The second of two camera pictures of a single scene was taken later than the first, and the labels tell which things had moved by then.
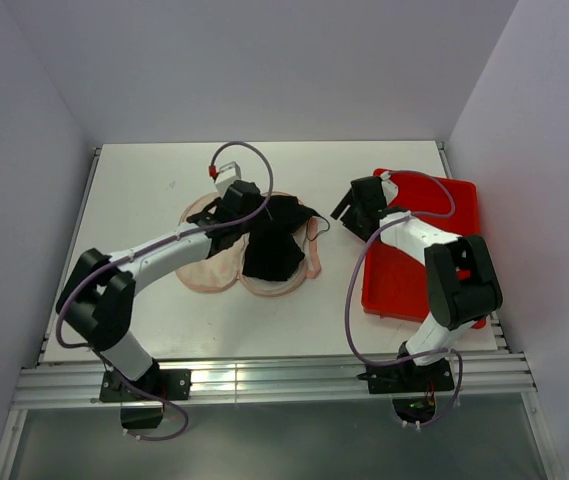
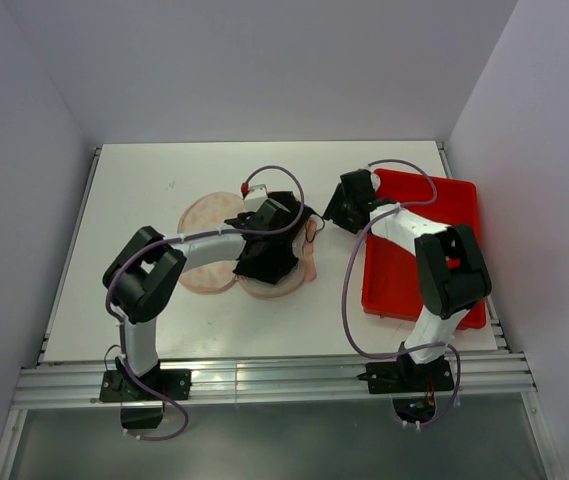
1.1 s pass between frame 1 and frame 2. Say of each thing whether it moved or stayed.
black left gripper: moved
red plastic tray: stayed
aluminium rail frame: stayed
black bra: stayed
